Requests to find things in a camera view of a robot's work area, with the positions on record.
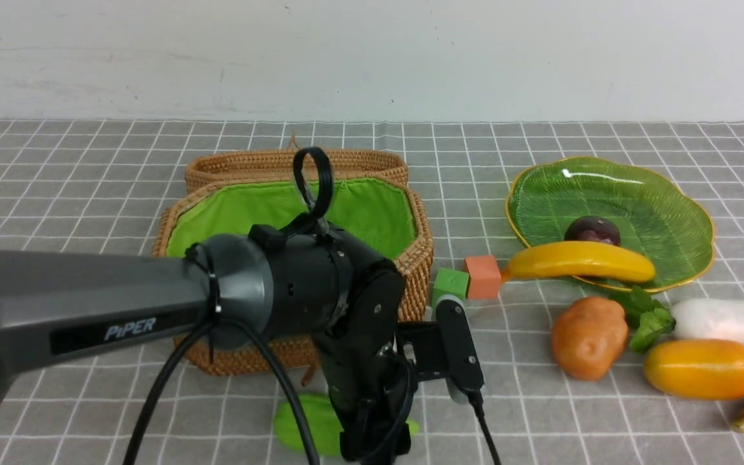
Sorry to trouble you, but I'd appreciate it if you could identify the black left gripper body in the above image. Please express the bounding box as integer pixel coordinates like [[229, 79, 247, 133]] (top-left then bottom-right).
[[313, 259, 417, 462]]

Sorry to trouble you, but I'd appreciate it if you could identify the yellow toy banana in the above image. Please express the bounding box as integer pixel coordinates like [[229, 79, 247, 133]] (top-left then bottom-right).
[[501, 241, 656, 284]]

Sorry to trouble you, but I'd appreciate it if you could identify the dark purple toy plum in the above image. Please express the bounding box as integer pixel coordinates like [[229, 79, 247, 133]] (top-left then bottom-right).
[[563, 216, 622, 247]]

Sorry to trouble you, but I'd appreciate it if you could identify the orange yellow toy mango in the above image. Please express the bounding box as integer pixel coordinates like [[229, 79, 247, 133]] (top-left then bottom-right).
[[643, 339, 744, 400]]

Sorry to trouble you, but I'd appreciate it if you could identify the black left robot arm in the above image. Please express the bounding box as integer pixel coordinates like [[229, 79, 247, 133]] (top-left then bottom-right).
[[0, 225, 417, 464]]

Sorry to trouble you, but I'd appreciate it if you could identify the green foam cube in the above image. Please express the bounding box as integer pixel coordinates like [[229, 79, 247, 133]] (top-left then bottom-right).
[[430, 267, 470, 309]]

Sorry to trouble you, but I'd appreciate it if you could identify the orange foam cube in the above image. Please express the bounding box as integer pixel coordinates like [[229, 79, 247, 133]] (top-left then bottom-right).
[[464, 255, 502, 300]]

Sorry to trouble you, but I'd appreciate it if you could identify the woven wicker basket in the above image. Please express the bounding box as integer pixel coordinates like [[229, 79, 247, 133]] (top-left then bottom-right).
[[152, 174, 435, 377]]

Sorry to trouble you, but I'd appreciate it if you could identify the woven wicker basket lid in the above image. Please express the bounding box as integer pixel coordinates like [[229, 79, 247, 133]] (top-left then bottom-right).
[[184, 149, 409, 192]]

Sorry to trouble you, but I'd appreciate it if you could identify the brown toy potato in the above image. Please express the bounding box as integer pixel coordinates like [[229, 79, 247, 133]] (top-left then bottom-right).
[[550, 295, 629, 382]]

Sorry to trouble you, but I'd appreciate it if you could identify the grey checkered tablecloth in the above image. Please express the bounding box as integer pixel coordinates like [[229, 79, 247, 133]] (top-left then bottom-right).
[[0, 120, 744, 464]]

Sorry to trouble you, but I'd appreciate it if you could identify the green glass leaf plate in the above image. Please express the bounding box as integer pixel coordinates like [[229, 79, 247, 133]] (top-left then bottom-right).
[[504, 157, 716, 293]]

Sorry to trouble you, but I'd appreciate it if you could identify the white toy radish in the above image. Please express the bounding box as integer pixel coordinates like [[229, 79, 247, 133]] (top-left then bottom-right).
[[611, 286, 744, 353]]

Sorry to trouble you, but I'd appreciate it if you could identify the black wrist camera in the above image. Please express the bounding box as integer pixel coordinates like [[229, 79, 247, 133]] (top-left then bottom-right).
[[432, 294, 485, 409]]

